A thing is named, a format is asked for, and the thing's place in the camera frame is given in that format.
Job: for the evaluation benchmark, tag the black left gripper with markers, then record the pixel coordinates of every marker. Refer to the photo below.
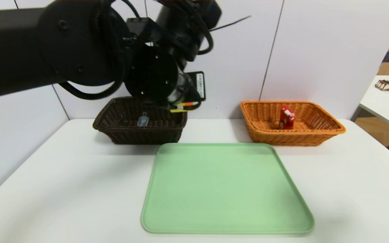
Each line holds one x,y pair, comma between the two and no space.
199,85

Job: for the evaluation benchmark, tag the colourful puzzle cube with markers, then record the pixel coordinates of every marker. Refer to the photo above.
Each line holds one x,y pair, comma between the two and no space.
184,106

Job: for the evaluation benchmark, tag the grey pencil lead case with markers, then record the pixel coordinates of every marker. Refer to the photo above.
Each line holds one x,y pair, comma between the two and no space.
142,120

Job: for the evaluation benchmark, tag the red snack packet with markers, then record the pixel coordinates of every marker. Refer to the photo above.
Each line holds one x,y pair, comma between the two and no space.
287,118

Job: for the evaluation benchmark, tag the dark brown wicker basket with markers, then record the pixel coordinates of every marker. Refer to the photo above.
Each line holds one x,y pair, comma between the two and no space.
130,131

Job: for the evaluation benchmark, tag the orange wicker basket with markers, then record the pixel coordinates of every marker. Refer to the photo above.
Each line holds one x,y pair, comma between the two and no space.
316,131

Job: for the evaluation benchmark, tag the white background table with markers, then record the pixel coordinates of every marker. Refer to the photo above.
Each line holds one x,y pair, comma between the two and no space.
387,108

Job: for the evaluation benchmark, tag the chocolate cake slice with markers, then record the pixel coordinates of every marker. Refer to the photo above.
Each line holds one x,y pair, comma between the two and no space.
384,85

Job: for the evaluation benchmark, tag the light green plastic tray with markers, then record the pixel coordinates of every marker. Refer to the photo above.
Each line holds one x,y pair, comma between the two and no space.
225,189

